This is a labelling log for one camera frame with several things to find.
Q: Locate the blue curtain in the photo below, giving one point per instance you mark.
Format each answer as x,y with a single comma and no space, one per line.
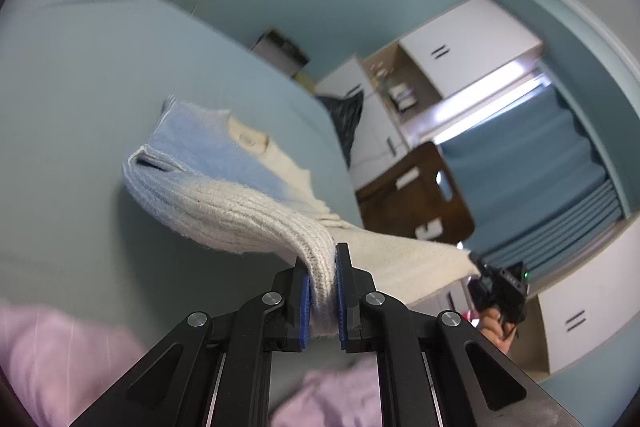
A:
525,172

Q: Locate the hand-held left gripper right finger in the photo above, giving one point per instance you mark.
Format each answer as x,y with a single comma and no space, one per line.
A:
341,307

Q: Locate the white cabinet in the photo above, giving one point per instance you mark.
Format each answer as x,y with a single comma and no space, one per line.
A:
370,127
470,47

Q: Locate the white upper cabinet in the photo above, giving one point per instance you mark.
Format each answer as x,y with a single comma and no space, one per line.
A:
470,47

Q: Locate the brown wooden chair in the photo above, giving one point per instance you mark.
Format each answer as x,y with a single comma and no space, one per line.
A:
400,202

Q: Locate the bed with blue sheet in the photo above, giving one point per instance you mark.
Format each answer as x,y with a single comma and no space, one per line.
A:
75,107

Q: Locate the person's right hand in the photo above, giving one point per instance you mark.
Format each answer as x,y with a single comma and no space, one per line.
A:
492,329

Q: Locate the blue and white knit sweater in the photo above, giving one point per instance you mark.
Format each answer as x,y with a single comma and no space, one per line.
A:
225,207

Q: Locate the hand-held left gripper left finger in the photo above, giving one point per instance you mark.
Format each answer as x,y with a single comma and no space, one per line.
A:
304,312

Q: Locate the bright window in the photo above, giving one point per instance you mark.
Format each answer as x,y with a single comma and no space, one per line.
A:
495,97

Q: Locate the white lower cabinet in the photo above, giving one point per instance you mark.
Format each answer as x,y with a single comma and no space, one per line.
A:
370,127

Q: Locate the black plastic bag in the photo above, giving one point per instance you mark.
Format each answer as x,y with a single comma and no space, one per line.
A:
345,117

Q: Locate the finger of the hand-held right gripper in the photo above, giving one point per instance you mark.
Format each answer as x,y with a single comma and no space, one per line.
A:
481,274

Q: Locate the white box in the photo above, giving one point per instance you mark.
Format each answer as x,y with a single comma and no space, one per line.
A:
402,97

